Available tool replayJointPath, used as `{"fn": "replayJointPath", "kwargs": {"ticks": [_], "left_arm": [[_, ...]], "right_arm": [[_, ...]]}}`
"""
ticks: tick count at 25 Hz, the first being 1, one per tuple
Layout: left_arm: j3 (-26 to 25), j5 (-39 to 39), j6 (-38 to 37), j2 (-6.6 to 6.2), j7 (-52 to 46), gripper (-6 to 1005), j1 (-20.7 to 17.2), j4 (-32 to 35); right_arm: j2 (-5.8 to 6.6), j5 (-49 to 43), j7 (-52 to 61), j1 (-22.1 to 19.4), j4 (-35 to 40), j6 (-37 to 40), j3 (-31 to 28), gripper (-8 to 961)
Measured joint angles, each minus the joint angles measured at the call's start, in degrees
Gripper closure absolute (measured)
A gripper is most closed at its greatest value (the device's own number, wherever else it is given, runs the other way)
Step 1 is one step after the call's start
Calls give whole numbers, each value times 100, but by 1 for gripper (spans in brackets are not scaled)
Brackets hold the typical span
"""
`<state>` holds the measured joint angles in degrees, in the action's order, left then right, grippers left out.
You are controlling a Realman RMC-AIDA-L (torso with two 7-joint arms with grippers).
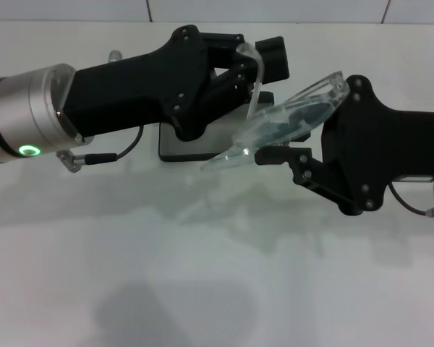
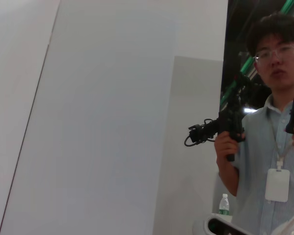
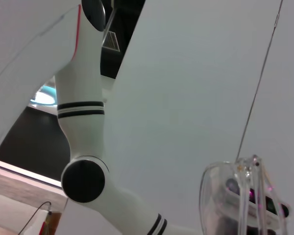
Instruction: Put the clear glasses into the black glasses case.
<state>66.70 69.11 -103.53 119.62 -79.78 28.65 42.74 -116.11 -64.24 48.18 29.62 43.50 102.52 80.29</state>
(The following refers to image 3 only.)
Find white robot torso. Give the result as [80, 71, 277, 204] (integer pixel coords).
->
[0, 0, 82, 157]

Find clear plastic glasses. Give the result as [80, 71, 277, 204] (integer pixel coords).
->
[198, 154, 294, 235]

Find teal white round object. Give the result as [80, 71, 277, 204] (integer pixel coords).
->
[29, 82, 58, 106]

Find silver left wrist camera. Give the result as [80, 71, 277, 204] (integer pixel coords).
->
[224, 177, 292, 227]

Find thin black cable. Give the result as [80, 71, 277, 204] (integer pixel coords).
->
[17, 201, 52, 235]

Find metal vent grille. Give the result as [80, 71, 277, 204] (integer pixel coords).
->
[101, 30, 120, 51]

